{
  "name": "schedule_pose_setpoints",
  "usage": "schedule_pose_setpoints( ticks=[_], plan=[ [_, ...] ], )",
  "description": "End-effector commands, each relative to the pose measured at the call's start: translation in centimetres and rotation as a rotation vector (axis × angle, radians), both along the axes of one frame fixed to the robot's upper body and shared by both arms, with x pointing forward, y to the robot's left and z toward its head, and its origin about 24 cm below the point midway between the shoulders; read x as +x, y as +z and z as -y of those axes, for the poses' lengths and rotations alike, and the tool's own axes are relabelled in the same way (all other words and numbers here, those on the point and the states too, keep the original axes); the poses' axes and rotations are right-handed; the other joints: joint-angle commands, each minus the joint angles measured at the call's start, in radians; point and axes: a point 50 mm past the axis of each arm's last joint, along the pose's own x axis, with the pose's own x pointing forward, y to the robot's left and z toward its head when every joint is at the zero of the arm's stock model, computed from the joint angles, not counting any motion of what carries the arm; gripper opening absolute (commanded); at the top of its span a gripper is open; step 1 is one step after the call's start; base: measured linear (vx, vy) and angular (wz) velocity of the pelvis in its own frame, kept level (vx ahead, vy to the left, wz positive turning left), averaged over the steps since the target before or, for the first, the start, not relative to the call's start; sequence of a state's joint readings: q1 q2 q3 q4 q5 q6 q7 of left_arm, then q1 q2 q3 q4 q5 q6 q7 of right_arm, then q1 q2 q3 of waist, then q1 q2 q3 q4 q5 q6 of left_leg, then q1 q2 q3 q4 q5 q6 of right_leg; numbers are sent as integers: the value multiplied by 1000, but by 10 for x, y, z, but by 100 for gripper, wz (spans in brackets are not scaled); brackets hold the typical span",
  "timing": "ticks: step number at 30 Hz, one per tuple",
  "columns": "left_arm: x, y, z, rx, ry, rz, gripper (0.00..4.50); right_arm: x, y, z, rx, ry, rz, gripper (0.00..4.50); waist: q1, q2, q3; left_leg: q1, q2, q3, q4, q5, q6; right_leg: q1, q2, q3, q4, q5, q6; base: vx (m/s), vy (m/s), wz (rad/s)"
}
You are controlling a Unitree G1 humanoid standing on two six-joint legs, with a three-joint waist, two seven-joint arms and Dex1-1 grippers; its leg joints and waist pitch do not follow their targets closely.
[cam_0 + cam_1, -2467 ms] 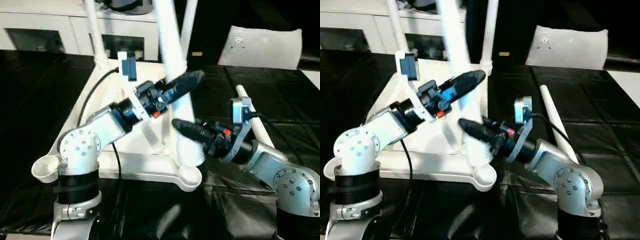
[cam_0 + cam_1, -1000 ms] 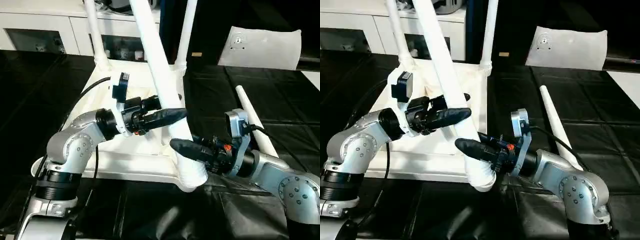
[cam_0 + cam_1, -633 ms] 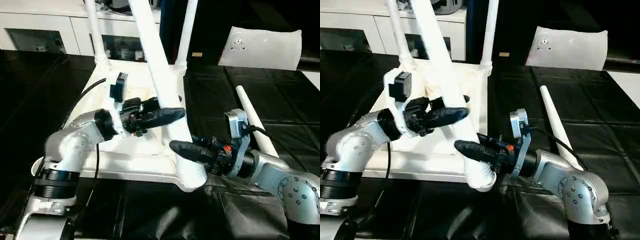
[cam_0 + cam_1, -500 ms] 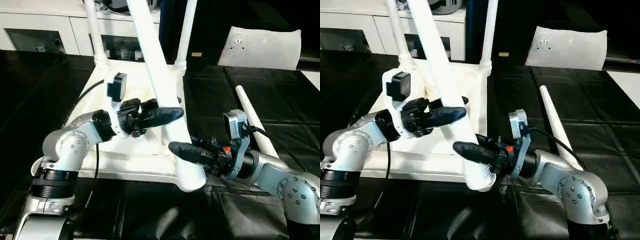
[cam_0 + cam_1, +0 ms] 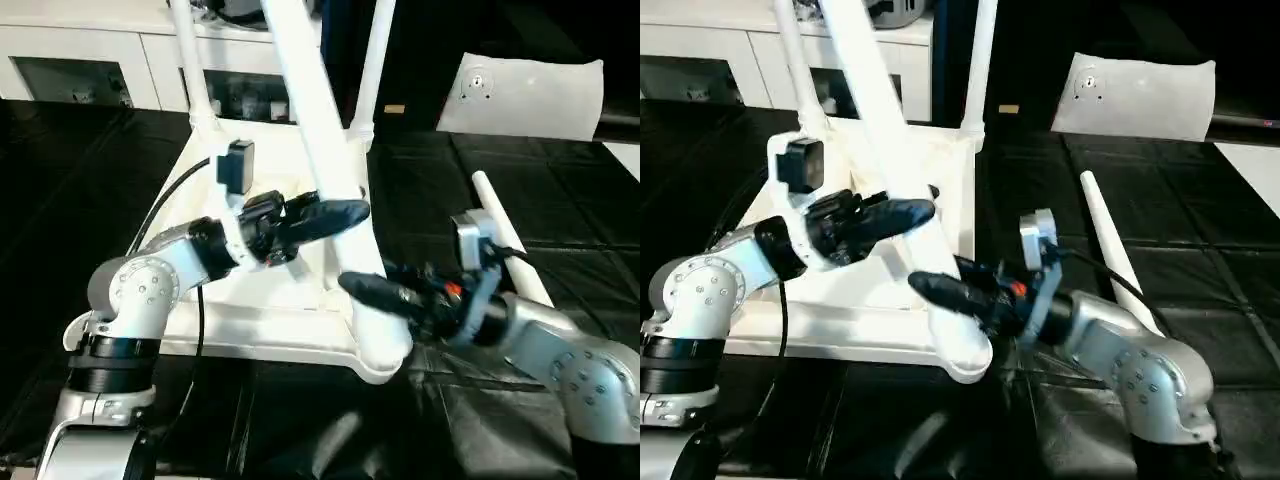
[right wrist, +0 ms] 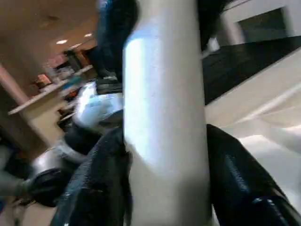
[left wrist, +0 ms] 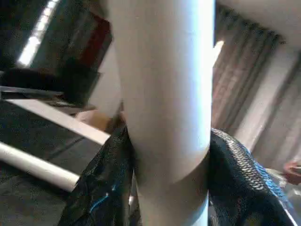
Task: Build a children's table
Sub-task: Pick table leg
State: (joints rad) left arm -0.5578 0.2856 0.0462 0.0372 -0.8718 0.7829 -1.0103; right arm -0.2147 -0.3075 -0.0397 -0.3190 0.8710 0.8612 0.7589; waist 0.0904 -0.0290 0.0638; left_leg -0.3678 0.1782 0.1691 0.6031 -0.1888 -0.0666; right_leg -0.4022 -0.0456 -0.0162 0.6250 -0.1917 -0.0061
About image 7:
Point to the white plastic table leg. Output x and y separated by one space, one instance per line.
164 94
42 167

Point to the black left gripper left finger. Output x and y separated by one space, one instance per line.
105 183

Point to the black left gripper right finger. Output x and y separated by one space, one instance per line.
240 188

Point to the black table mat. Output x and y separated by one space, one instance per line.
35 122

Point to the beige window curtain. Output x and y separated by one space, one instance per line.
247 82

